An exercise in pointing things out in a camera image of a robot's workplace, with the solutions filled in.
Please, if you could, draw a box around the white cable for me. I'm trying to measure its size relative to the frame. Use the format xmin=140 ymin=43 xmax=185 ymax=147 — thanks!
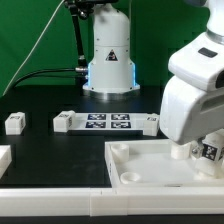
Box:
xmin=2 ymin=0 xmax=65 ymax=98

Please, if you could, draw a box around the white front fence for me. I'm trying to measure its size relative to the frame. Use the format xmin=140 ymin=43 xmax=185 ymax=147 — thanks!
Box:
xmin=0 ymin=187 xmax=224 ymax=217

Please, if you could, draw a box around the black cable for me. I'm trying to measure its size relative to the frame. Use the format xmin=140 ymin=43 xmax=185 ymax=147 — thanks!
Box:
xmin=11 ymin=67 xmax=88 ymax=89

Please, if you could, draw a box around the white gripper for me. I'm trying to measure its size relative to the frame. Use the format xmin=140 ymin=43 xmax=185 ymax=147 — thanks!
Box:
xmin=160 ymin=76 xmax=224 ymax=158

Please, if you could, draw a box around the white left fence piece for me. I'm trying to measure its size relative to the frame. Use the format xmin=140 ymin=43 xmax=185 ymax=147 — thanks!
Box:
xmin=0 ymin=145 xmax=12 ymax=178

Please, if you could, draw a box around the white square tabletop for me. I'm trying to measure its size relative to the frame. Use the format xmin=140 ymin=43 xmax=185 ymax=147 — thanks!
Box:
xmin=105 ymin=139 xmax=224 ymax=188

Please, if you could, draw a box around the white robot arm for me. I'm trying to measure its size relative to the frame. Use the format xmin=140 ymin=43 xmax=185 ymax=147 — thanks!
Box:
xmin=83 ymin=0 xmax=224 ymax=145

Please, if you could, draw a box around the white marker base plate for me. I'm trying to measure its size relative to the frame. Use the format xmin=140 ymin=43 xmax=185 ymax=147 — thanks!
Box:
xmin=71 ymin=113 xmax=147 ymax=130

